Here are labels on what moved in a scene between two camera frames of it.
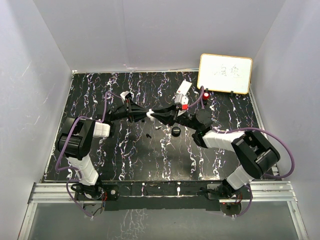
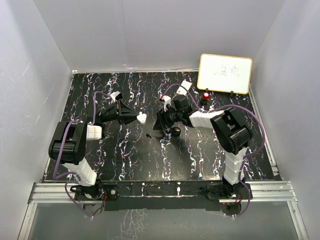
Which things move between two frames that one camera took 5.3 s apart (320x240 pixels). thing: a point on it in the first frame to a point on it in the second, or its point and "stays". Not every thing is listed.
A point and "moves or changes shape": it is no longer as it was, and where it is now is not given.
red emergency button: x=206 y=96 stays
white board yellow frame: x=225 y=73 stays
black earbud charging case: x=176 y=131 stays
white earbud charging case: x=148 y=115 moves or changes shape
